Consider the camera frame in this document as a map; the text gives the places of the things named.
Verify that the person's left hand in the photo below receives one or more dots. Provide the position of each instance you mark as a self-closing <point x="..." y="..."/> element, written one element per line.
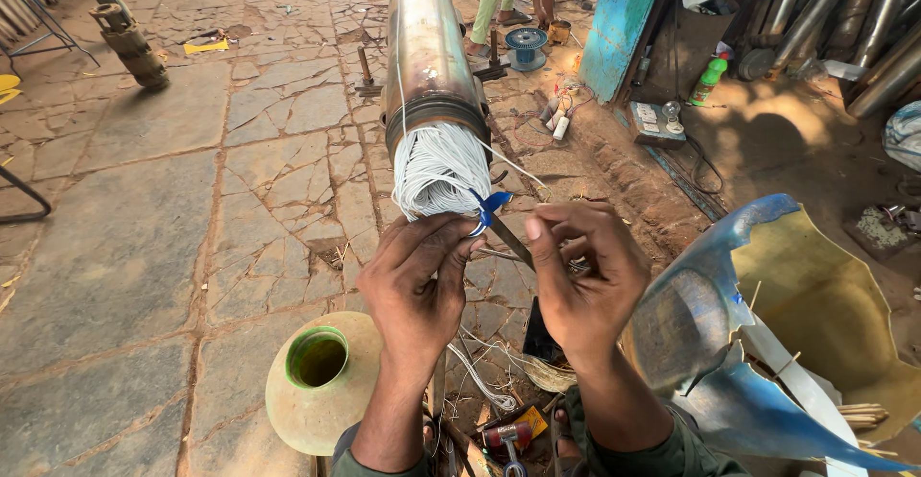
<point x="414" y="297"/>

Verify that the person's right hand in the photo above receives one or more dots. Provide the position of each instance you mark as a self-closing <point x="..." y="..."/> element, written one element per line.
<point x="590" y="290"/>

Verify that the blue plastic tape strip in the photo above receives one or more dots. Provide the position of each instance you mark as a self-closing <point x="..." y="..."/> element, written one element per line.
<point x="489" y="207"/>

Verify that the flat metal blade tool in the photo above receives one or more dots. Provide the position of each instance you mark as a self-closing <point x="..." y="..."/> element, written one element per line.
<point x="512" y="241"/>

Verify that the thin metal rod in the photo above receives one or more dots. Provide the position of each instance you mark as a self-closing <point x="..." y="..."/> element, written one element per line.
<point x="504" y="254"/>

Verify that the yellow drum with green opening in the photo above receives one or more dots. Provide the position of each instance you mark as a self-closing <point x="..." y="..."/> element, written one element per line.
<point x="316" y="398"/>

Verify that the yellow paper packet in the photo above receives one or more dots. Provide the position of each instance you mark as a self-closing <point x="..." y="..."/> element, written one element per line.
<point x="534" y="423"/>

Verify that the light bulb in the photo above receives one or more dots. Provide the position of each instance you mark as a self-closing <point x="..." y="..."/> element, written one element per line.
<point x="671" y="111"/>

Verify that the broken blue plastic drum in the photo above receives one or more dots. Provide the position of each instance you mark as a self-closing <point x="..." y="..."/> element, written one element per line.
<point x="806" y="304"/>

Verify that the white plastic strip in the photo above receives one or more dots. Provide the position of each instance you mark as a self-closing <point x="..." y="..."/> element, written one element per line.
<point x="791" y="376"/>

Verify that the green plastic bottle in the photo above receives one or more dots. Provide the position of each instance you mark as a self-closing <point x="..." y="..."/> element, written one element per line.
<point x="708" y="81"/>

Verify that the metal motor support stand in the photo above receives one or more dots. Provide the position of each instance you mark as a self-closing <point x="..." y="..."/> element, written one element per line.
<point x="493" y="59"/>

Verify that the steel motor stator tube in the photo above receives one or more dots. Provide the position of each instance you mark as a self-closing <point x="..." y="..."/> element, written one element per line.
<point x="428" y="38"/>

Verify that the rusty tin can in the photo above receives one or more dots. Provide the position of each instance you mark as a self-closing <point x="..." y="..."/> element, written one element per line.
<point x="559" y="32"/>

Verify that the brown carton box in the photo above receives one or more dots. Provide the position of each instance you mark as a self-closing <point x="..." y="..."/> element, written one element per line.
<point x="683" y="45"/>

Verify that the blue painted door panel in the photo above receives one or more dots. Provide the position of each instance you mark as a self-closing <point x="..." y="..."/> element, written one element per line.
<point x="619" y="23"/>

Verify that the bundle of wooden sticks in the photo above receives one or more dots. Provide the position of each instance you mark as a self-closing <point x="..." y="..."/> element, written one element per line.
<point x="862" y="415"/>

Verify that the yellow paper scrap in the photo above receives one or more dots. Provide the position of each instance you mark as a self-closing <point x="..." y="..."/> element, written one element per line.
<point x="205" y="47"/>

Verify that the white woven sack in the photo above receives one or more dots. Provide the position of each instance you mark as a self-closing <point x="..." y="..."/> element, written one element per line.
<point x="905" y="135"/>

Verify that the stack of steel pipes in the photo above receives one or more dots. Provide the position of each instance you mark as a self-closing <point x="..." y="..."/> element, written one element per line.
<point x="849" y="23"/>

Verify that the rusty pump section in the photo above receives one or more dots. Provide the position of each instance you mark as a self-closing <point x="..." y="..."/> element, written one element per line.
<point x="129" y="41"/>

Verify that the black bent metal leg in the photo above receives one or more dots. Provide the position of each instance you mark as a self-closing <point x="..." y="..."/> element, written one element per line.
<point x="29" y="196"/>

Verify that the yellow plastic piece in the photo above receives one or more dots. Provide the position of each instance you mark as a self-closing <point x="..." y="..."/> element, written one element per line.
<point x="8" y="87"/>

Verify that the metal stool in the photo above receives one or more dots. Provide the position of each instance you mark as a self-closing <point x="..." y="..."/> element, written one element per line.
<point x="32" y="13"/>

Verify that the electrical switch board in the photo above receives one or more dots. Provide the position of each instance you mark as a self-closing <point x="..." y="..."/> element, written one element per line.
<point x="651" y="128"/>

